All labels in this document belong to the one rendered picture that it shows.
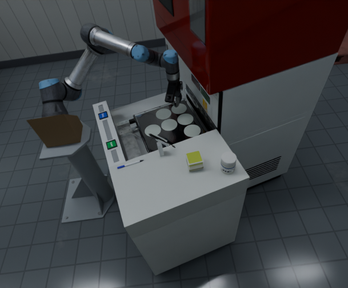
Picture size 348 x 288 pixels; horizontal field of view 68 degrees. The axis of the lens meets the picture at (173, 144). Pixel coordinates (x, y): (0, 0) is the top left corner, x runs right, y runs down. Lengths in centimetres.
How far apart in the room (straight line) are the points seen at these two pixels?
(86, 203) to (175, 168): 134
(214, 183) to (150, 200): 31
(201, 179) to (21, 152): 237
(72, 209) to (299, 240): 189
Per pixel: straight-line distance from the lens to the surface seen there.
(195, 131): 154
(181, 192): 123
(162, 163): 133
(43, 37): 437
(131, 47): 137
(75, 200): 255
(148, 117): 167
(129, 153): 152
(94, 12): 404
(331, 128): 303
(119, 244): 225
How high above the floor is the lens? 204
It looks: 50 degrees down
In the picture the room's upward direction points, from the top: 9 degrees counter-clockwise
